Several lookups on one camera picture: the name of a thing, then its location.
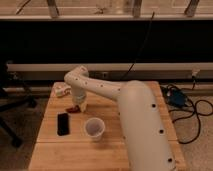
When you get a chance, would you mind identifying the dried red pepper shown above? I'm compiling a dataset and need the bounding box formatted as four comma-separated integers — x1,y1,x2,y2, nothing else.
66,105,80,113

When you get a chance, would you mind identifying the blue power box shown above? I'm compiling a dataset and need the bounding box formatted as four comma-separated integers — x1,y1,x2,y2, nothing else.
168,91,186,107

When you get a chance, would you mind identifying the clear plastic cup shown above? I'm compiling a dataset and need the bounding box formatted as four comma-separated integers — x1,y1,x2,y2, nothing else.
84,117,105,142

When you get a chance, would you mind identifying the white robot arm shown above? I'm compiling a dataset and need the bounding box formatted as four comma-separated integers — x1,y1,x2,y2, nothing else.
64,66,177,171

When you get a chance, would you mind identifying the black office chair base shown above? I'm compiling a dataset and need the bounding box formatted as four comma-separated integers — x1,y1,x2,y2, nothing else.
0,61,38,149

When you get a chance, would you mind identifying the black smartphone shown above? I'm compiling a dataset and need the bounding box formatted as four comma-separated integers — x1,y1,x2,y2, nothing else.
57,113,69,136

